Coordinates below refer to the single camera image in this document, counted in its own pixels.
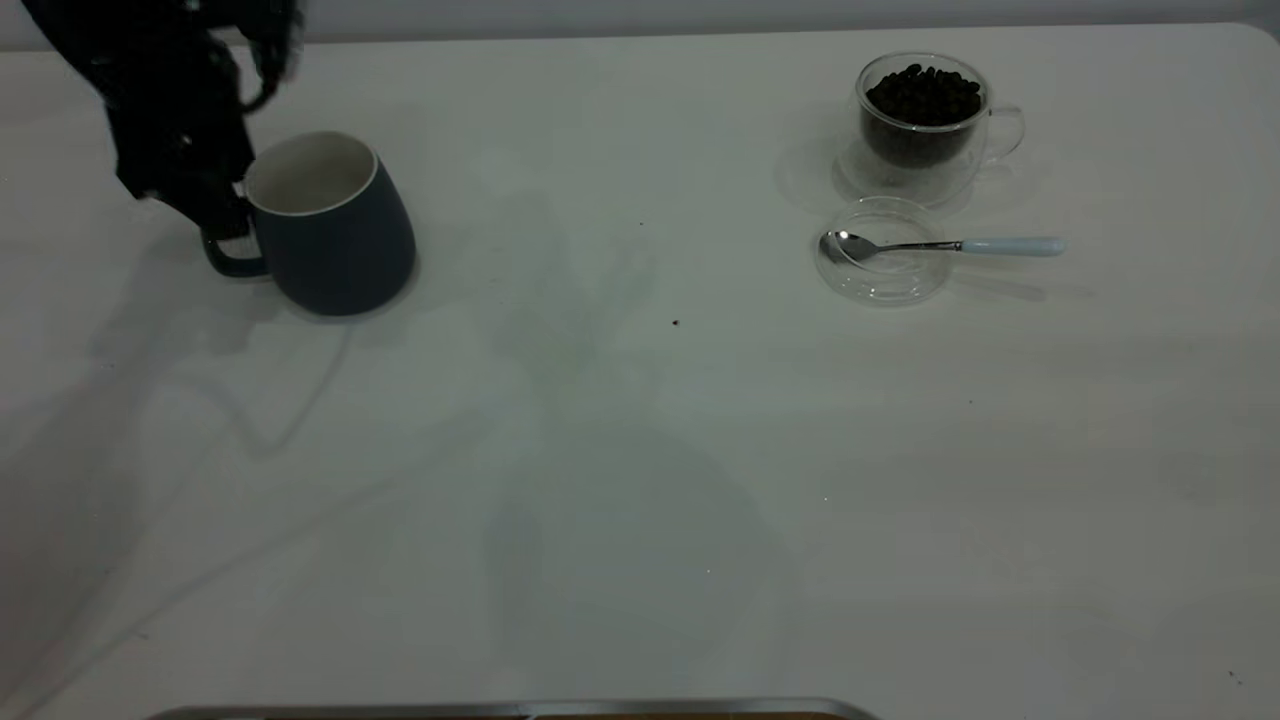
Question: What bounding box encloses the clear glass handled cup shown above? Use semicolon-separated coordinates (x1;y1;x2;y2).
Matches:
835;52;1027;209

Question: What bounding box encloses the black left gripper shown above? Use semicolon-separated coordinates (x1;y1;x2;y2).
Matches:
20;0;257;242

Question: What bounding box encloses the spoon with light blue handle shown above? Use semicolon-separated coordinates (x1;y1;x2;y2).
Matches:
820;231;1066;267

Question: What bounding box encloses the coffee beans heap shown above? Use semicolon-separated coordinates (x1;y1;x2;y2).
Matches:
865;64;983;169

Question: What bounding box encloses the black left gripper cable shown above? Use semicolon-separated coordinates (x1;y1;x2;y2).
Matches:
235;0;305;113

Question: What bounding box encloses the clear glass saucer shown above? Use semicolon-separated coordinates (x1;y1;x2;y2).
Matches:
815;197;953;306

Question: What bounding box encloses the metal edge strip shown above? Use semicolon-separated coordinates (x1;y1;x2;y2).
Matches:
145;698;881;720

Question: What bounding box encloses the dark grey ceramic mug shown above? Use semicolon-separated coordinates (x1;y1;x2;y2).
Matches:
200;130;419;318

